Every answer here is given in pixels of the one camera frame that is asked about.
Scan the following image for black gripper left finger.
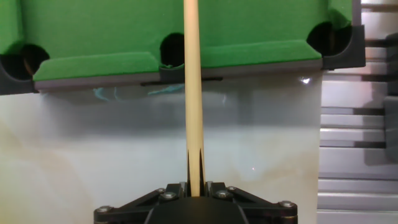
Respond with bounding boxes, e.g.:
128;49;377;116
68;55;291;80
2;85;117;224
93;182;189;224

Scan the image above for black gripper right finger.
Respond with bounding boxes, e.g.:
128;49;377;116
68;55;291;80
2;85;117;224
203;182;299;224

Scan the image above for wooden pool cue black butt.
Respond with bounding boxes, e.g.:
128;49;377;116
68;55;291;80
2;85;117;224
183;0;206;197

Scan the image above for green felt mini pool table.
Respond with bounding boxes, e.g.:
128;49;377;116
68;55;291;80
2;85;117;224
0;0;366;96

